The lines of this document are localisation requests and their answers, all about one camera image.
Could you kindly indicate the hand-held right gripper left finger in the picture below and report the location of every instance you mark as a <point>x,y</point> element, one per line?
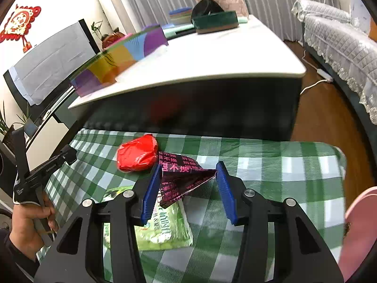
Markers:
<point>151,188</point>

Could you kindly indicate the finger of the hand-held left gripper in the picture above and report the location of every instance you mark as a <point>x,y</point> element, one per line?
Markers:
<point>68,154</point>

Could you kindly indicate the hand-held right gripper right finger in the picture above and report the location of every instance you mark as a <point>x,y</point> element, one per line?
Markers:
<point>225,191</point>

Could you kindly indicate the dark wrapper with pink print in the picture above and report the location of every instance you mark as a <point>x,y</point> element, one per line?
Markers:
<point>182,179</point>

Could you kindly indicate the red plastic bag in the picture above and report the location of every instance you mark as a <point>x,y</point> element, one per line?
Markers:
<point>135,153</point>

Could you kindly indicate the pink bin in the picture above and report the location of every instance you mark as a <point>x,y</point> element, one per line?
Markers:
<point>359,227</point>

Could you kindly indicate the person's left forearm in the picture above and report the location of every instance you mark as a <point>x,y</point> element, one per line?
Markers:
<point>14,265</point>

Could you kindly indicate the person's left hand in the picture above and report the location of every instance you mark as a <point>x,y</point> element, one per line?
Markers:
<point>26,230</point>

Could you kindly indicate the television cabinet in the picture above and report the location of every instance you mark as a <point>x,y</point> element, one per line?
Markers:
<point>50,126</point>

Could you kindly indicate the green tissue packet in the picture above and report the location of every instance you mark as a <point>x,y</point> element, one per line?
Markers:
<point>165,227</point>

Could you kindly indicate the green checked cloth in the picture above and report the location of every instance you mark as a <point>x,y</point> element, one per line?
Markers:
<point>265,177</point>

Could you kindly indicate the potted green plant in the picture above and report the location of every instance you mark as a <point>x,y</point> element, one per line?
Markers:
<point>29,126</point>

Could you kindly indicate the television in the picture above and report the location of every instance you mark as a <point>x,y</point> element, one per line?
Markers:
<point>50,62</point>

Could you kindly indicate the multicoloured box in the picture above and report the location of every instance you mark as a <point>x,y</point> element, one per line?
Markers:
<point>117,62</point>

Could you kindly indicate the thin leafy plant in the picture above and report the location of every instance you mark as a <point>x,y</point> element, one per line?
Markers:
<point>97,29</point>

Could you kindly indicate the white coffee table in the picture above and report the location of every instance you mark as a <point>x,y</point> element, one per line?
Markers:
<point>221,56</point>

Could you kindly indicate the white power strip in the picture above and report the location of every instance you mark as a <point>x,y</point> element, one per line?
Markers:
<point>324,75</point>

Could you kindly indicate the white standing air conditioner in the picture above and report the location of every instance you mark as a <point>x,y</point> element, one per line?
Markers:
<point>117,3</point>

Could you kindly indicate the green round tray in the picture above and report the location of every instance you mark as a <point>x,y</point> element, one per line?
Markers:
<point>215,22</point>

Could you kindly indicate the grey quilted sofa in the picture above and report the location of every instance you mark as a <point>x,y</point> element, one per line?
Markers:
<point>338,41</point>

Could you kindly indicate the pink lace basket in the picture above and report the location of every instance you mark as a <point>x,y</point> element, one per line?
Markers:
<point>232,0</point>

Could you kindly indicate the red wall ornament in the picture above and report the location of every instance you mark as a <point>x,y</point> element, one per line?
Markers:
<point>19,20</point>

